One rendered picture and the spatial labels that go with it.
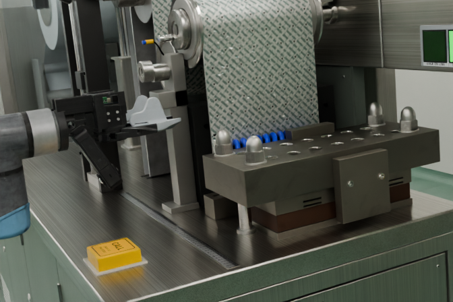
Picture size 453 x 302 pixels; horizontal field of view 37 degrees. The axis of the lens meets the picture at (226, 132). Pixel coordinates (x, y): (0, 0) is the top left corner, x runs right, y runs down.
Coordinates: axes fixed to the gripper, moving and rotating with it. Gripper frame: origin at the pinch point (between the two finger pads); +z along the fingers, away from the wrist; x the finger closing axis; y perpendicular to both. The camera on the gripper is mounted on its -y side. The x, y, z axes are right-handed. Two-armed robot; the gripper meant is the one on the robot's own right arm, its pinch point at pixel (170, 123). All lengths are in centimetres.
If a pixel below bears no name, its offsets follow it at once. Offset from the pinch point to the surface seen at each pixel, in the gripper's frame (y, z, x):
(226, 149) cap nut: -5.0, 6.7, -7.9
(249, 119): -1.8, 15.9, 0.2
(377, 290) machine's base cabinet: -29.9, 23.9, -24.5
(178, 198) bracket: -16.2, 3.3, 9.3
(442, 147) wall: -80, 274, 225
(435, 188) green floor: -103, 257, 216
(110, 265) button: -18.5, -17.2, -12.6
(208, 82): 6.2, 8.3, 0.0
